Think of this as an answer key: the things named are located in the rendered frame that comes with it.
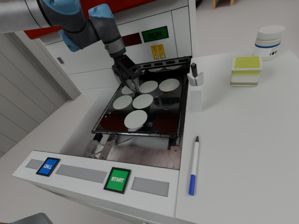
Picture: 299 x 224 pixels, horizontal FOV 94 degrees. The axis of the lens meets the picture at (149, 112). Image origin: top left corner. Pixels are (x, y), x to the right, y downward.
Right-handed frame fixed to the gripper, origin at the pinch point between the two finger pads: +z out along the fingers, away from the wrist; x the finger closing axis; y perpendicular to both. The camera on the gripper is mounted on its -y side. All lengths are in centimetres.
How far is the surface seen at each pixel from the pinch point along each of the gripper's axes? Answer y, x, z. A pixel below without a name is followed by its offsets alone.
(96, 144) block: -11.6, 29.2, 1.5
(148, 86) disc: -2.1, -6.3, 1.3
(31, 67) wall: 239, 48, 14
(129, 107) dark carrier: -6.2, 9.0, 1.3
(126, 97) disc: 2.1, 5.4, 1.4
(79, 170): -22.2, 36.1, -4.2
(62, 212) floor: 44, 98, 92
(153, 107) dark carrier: -15.9, 2.6, 1.3
